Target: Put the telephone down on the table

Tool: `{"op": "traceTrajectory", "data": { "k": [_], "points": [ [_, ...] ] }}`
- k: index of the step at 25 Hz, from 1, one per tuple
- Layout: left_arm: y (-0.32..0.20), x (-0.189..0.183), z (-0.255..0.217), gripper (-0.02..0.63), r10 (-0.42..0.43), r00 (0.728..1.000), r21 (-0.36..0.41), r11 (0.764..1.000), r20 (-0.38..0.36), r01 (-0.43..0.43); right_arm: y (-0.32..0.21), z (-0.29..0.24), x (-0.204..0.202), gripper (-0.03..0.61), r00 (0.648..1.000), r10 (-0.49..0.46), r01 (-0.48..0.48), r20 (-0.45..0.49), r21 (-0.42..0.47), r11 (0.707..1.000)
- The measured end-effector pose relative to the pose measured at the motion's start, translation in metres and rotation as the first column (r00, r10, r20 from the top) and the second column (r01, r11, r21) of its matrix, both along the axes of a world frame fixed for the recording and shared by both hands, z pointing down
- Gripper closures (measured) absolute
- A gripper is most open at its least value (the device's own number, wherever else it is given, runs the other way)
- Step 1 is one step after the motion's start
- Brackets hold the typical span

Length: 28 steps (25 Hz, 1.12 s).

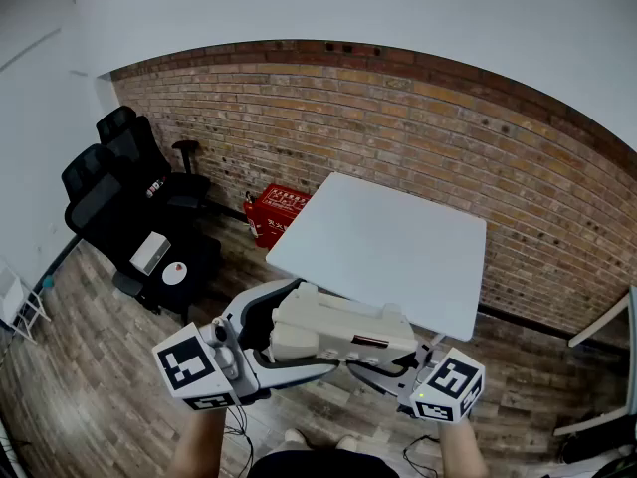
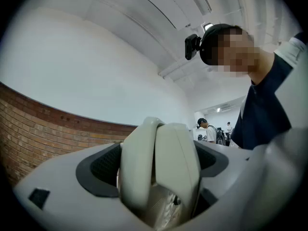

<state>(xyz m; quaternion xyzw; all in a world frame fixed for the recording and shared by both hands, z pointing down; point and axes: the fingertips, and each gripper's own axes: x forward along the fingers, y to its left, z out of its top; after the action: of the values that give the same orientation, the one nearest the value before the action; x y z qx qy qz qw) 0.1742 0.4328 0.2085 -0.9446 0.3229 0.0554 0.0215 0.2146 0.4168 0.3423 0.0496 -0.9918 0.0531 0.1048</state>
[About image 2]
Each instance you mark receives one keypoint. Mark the black head-worn camera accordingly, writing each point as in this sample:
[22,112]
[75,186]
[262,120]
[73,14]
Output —
[191,47]

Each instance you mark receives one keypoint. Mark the person's head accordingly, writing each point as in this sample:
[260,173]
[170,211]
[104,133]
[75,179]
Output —
[216,44]

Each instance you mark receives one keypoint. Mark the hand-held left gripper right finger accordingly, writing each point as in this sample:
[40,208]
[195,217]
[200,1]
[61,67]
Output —
[216,160]

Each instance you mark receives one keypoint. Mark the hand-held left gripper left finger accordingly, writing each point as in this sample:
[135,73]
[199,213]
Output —
[60,177]

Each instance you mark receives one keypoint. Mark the person's dark blue shirt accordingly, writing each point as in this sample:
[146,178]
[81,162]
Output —
[260,114]

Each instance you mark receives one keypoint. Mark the square ceiling light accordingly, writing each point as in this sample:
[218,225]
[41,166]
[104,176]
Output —
[207,26]

